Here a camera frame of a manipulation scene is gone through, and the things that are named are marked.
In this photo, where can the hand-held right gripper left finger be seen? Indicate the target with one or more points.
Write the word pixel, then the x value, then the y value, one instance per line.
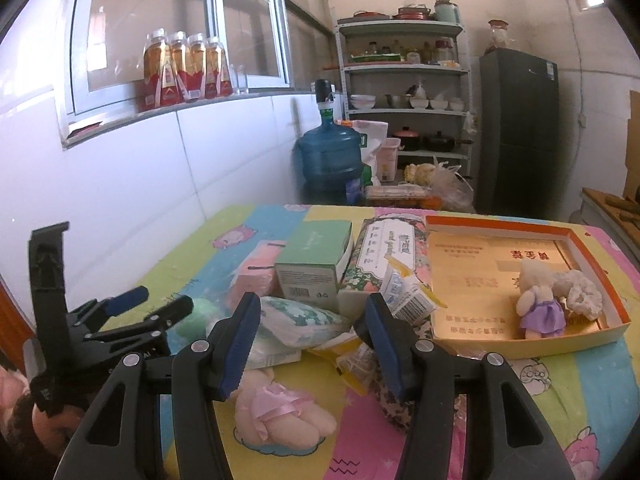
pixel 240 345

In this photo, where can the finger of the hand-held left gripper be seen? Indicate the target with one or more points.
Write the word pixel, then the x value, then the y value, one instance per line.
pixel 125 300
pixel 172 310

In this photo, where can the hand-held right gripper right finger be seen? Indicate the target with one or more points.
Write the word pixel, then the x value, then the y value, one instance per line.
pixel 387 350

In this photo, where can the mint green soft toy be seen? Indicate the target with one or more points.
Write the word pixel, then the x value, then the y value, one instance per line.
pixel 201 326

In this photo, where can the yellow clear plastic packet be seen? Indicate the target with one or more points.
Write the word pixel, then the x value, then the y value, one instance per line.
pixel 350 360

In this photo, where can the white blue pocket tissue pack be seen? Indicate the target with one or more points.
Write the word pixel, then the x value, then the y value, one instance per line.
pixel 400 282
pixel 417 305

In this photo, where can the green floral soft pack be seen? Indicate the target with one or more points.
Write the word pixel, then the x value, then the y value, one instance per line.
pixel 295 325

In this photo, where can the pink ribbon plush toy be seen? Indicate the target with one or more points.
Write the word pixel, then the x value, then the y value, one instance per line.
pixel 280 415

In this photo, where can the orange rimmed cardboard box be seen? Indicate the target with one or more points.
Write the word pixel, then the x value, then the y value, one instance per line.
pixel 475 280

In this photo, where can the person's left hand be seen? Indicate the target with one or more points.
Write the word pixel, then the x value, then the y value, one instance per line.
pixel 55 422

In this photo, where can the pink tissue pack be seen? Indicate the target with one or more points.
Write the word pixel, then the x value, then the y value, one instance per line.
pixel 255 275

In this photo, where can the floral tissue pack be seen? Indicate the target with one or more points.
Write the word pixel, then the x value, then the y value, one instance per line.
pixel 380 250

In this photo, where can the green tissue box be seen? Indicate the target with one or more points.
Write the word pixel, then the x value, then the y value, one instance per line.
pixel 310 250

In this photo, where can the clear food box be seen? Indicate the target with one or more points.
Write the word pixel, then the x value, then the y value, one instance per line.
pixel 400 195

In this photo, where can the plush bunny purple dress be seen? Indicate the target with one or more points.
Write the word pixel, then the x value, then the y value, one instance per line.
pixel 542 310

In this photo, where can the clear plastic bag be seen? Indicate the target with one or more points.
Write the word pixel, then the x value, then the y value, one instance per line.
pixel 452 185

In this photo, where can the pink white plastic bin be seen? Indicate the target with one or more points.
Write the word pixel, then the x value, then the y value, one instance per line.
pixel 387 160

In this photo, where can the white fluffy scrunchie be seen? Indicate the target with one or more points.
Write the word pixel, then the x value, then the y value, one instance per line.
pixel 582 297

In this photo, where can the blue water jug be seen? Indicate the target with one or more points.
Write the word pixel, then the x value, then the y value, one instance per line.
pixel 327 155

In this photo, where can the pink lidded pot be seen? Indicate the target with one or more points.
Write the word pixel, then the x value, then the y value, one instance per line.
pixel 406 139

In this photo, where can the black cooking pot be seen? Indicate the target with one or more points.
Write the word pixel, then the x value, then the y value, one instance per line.
pixel 442 142

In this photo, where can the white sack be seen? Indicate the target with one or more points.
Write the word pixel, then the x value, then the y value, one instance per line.
pixel 367 132

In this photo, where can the amber drink bottle red label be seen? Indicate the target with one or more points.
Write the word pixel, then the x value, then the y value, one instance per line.
pixel 217 67
pixel 197 67
pixel 179 67
pixel 155 70

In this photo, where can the clear drinking glass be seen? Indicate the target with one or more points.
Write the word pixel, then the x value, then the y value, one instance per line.
pixel 239 80

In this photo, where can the white bowl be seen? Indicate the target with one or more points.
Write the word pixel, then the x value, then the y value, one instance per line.
pixel 362 101

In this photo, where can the dark grey fridge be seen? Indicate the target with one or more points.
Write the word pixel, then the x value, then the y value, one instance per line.
pixel 515 135

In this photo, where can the black white water pump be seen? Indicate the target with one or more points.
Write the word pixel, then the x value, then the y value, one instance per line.
pixel 323 92

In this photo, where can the wooden board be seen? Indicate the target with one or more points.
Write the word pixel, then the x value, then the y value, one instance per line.
pixel 612 210

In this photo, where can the sliding window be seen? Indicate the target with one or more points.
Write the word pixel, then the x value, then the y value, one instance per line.
pixel 240 20

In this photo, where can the brown cardboard sheet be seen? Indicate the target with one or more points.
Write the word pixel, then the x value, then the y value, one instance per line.
pixel 632 145

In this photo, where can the grey metal shelf rack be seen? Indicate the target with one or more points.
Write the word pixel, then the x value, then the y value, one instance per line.
pixel 400 27

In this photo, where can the glass jar red lid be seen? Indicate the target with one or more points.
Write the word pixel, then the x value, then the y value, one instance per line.
pixel 496 37

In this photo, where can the flat red pan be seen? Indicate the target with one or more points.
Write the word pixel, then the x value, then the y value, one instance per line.
pixel 370 15

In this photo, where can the red lidded pot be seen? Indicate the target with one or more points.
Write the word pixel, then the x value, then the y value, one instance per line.
pixel 412 12

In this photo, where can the mint green canister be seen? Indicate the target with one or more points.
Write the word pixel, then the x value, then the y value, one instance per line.
pixel 446 10

